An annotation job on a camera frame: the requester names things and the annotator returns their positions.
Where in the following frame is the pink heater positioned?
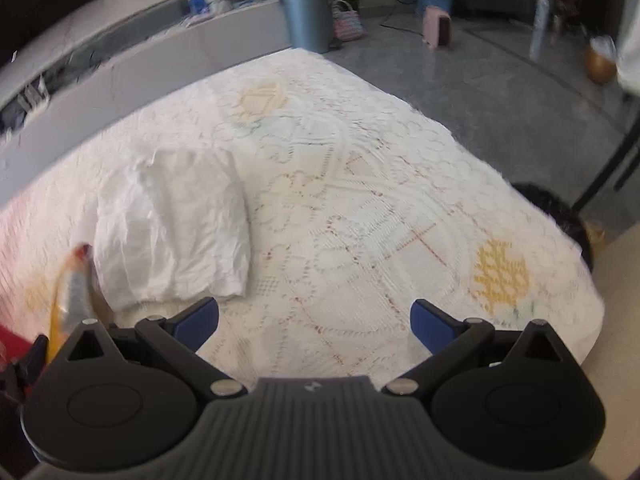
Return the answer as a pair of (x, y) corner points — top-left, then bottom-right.
(421, 6), (454, 51)

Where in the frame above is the white lace tablecloth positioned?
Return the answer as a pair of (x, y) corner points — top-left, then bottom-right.
(0, 47), (606, 392)

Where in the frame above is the black metal leg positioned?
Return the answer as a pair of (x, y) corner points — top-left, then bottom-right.
(572, 109), (640, 212)

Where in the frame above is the black furry item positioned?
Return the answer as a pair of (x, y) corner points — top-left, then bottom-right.
(510, 182), (597, 272)

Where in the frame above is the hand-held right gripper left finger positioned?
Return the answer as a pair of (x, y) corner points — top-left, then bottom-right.
(65, 297), (248, 401)

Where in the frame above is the white plastic bag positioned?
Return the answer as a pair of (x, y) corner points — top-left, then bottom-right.
(94, 149), (252, 312)

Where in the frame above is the colourful snack packet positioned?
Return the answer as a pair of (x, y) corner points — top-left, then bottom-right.
(47, 242), (102, 362)

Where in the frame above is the woven basket bag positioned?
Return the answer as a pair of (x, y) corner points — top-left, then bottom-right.
(331, 0), (366, 42)

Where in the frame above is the blue-grey trash can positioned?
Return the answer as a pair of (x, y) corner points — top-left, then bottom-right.
(279, 0), (334, 55)

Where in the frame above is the grey television cabinet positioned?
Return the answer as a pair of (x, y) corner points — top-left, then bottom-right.
(0, 0), (297, 211)

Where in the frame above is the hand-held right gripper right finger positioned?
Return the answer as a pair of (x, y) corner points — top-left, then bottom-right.
(381, 299), (563, 398)

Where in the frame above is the white cloth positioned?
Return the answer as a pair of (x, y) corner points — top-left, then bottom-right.
(616, 0), (640, 92)

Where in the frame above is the golden vase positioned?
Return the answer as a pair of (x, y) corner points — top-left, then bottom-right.
(586, 36), (619, 86)

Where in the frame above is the white tall bottle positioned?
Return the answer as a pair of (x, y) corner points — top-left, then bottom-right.
(529, 0), (552, 62)

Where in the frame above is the red box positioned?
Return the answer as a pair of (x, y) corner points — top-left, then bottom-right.
(0, 324), (37, 367)

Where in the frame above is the black television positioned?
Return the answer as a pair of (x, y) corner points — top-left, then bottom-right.
(0, 0), (103, 67)

